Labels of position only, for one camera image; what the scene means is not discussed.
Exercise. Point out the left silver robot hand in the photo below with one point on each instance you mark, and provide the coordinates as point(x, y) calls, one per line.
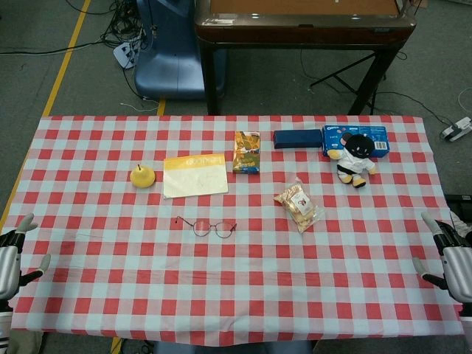
point(8, 265)

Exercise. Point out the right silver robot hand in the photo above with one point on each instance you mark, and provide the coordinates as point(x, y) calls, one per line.
point(455, 265)

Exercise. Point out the wire-rim eyeglasses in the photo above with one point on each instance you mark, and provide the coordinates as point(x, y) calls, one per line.
point(201, 229)

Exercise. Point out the dark blue case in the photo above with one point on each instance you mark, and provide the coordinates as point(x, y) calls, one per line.
point(296, 139)

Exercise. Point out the black flat device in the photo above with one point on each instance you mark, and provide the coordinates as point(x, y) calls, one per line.
point(459, 199)

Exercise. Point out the white grey power strip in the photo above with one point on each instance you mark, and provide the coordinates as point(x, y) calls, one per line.
point(457, 129)

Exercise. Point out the black plush toy white robe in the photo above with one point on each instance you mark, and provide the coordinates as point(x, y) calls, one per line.
point(355, 160)

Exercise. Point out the yellow pear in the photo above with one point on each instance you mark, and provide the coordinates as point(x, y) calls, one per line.
point(142, 177)

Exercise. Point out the clear bag of snacks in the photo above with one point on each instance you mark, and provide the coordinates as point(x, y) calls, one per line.
point(299, 206)

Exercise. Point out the blue Oreo cookie box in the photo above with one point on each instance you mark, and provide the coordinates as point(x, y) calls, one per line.
point(333, 138)

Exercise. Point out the yellow white paper envelope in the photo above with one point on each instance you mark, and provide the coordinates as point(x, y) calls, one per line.
point(194, 177)

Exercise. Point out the red white checkered tablecloth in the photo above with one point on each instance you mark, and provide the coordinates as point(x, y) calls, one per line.
point(236, 280)

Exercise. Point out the yellow green snack box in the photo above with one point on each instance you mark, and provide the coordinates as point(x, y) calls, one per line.
point(247, 152)

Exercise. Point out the white power strip with plugs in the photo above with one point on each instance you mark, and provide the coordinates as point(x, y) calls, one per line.
point(124, 54)

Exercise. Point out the blue plastic chair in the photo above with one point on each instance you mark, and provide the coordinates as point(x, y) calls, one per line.
point(169, 62)

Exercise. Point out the dark brown wooden table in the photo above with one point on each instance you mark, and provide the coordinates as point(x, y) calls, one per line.
point(302, 29)

